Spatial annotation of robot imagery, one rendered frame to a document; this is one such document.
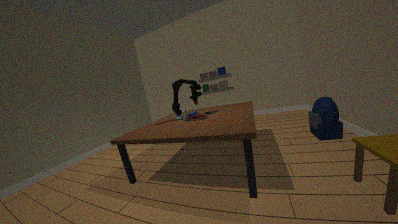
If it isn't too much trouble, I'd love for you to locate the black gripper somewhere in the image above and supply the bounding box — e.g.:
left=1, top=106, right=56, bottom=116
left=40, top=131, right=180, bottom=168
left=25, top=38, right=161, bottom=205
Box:
left=190, top=90, right=199, bottom=103

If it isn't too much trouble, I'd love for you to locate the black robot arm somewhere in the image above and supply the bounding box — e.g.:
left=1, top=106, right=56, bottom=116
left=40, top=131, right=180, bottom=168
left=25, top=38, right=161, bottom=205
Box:
left=172, top=78, right=201, bottom=115

